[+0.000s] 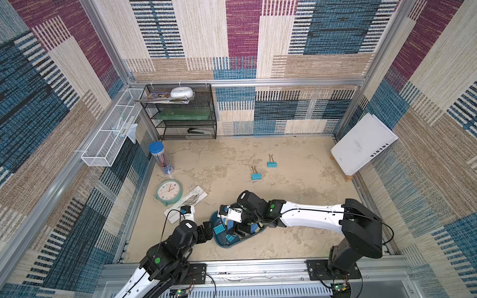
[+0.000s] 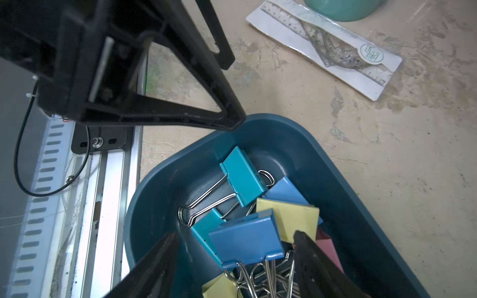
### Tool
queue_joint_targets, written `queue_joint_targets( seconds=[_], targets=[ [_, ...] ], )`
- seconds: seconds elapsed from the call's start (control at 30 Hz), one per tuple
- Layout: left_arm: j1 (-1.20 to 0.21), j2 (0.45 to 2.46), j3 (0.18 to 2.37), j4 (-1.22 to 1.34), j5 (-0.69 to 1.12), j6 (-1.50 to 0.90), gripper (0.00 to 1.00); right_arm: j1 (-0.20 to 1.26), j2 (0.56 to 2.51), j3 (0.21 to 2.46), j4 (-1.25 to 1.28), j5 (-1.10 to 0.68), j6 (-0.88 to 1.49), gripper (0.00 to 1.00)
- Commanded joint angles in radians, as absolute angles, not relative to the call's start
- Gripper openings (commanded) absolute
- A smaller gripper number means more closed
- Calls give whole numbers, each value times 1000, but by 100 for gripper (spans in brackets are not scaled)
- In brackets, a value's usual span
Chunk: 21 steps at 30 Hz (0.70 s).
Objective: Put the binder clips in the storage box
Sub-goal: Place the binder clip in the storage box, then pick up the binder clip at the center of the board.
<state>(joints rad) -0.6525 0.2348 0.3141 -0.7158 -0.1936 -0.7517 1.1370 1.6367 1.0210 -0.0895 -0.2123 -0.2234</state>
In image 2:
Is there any teal binder clip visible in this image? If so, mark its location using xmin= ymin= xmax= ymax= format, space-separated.
xmin=191 ymin=208 xmax=226 ymax=268
xmin=178 ymin=146 xmax=276 ymax=227

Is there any blue binder clip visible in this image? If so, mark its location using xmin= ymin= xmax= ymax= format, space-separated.
xmin=256 ymin=177 xmax=313 ymax=233
xmin=208 ymin=208 xmax=295 ymax=298

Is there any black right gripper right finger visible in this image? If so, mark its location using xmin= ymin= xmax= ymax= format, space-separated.
xmin=294 ymin=230 xmax=368 ymax=298

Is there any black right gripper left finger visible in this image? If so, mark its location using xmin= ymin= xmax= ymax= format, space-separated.
xmin=106 ymin=232 xmax=179 ymax=298

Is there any teal plastic storage box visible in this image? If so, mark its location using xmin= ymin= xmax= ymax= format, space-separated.
xmin=124 ymin=114 xmax=428 ymax=298

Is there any green round wall clock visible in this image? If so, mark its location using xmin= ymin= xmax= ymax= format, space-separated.
xmin=304 ymin=0 xmax=383 ymax=22

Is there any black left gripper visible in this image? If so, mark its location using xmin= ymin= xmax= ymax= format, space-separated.
xmin=1 ymin=1 xmax=157 ymax=123

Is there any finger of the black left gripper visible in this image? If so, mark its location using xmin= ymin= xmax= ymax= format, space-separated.
xmin=195 ymin=0 xmax=236 ymax=70
xmin=82 ymin=1 xmax=246 ymax=131

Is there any ruler set white package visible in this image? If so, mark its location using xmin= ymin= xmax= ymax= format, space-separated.
xmin=246 ymin=1 xmax=402 ymax=101

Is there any pink binder clip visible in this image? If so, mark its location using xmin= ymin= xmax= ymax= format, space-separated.
xmin=315 ymin=226 xmax=345 ymax=274

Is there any yellow binder clip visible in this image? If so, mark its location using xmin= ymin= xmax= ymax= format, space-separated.
xmin=201 ymin=274 xmax=242 ymax=298
xmin=257 ymin=198 xmax=320 ymax=243

